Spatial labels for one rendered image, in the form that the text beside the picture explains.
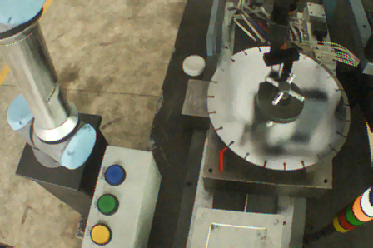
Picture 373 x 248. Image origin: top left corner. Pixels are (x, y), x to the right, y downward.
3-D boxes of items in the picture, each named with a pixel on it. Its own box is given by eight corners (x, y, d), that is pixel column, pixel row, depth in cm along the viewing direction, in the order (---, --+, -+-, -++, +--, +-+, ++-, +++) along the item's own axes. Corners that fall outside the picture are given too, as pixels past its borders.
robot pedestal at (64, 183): (77, 235, 148) (-8, 190, 83) (93, 168, 167) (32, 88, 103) (149, 253, 142) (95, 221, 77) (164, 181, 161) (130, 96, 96)
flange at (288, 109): (294, 77, 71) (295, 71, 69) (310, 116, 65) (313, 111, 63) (251, 83, 71) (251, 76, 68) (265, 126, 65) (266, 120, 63)
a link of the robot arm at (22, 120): (41, 106, 86) (21, 79, 74) (70, 122, 82) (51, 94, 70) (18, 137, 81) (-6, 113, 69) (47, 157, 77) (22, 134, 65)
